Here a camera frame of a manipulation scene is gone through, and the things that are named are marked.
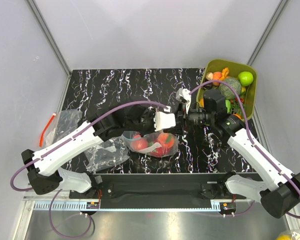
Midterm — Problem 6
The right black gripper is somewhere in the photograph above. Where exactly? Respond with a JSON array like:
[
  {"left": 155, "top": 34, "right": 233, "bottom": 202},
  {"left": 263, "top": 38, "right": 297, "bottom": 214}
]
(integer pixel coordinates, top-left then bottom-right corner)
[{"left": 163, "top": 100, "right": 214, "bottom": 137}]

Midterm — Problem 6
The peach toy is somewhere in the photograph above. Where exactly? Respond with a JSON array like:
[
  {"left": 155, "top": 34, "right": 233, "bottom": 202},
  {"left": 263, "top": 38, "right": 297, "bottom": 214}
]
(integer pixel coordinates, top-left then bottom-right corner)
[
  {"left": 157, "top": 132, "right": 175, "bottom": 149},
  {"left": 130, "top": 138, "right": 148, "bottom": 152}
]

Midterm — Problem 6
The clear bag teal zipper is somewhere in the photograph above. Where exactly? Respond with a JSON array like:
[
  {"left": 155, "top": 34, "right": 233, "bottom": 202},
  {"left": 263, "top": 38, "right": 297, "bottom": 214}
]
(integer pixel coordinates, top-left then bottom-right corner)
[{"left": 121, "top": 131, "right": 179, "bottom": 157}]

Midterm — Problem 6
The red dragon fruit toy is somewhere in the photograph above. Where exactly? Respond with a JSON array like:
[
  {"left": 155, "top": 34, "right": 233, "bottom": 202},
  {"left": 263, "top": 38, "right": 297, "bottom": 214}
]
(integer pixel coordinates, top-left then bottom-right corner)
[{"left": 150, "top": 147, "right": 171, "bottom": 158}]

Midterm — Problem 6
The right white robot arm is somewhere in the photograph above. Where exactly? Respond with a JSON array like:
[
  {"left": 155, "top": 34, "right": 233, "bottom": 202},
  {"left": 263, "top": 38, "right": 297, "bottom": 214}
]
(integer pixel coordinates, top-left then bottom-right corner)
[{"left": 176, "top": 88, "right": 300, "bottom": 219}]

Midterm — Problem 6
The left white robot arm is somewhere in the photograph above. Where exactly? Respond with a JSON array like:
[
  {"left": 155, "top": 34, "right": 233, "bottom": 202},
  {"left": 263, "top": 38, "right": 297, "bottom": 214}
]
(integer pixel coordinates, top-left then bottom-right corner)
[{"left": 21, "top": 104, "right": 164, "bottom": 198}]

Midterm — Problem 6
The clear bag on stack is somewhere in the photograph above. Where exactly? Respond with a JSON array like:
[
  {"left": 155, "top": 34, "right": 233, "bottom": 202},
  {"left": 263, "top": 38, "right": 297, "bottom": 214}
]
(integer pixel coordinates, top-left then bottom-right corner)
[{"left": 84, "top": 137, "right": 130, "bottom": 173}]

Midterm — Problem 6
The clear bag orange zipper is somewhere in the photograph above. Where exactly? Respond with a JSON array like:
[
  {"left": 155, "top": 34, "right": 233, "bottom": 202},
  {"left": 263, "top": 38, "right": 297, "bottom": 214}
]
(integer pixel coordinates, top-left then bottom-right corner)
[{"left": 39, "top": 109, "right": 83, "bottom": 148}]

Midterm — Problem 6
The black marbled table mat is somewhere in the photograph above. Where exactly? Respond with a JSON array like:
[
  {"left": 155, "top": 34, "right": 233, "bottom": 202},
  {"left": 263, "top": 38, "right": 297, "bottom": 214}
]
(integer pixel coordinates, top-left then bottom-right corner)
[{"left": 61, "top": 68, "right": 253, "bottom": 174}]

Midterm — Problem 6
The green cantaloupe melon toy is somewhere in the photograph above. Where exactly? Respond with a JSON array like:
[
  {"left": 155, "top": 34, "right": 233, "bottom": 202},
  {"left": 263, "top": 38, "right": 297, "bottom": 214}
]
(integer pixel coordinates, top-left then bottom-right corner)
[{"left": 219, "top": 77, "right": 242, "bottom": 100}]

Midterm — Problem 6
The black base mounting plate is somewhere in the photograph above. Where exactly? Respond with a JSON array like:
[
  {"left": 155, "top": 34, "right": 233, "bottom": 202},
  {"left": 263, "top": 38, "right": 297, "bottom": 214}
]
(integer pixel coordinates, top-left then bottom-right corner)
[{"left": 68, "top": 173, "right": 248, "bottom": 200}]

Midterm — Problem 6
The olive green plastic bin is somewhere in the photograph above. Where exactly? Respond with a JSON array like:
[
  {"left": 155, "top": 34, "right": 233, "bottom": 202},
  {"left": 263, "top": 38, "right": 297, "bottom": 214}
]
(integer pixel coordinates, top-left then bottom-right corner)
[{"left": 196, "top": 59, "right": 258, "bottom": 120}]

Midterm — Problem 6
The green apple toy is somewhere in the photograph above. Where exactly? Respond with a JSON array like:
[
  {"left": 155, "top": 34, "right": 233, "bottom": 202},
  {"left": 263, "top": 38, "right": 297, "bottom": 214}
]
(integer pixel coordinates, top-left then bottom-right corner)
[{"left": 238, "top": 71, "right": 254, "bottom": 87}]

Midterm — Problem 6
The yellow lemon toy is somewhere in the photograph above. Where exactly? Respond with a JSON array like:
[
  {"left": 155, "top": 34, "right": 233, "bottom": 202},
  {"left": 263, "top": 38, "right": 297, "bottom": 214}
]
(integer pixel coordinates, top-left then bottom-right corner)
[{"left": 276, "top": 233, "right": 293, "bottom": 240}]

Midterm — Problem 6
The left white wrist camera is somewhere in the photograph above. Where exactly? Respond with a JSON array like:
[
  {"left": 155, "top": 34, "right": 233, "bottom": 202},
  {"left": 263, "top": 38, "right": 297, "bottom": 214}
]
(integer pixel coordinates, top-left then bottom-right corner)
[{"left": 153, "top": 111, "right": 176, "bottom": 132}]

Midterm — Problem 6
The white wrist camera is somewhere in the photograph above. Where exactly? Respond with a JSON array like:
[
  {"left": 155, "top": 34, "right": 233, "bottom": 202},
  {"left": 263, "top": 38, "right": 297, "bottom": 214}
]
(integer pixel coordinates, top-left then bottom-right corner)
[
  {"left": 153, "top": 111, "right": 176, "bottom": 132},
  {"left": 175, "top": 88, "right": 191, "bottom": 113}
]

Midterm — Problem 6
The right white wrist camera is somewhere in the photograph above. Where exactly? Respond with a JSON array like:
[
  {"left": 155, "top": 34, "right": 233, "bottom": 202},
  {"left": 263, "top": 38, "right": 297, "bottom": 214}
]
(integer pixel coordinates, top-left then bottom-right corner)
[{"left": 175, "top": 88, "right": 191, "bottom": 113}]

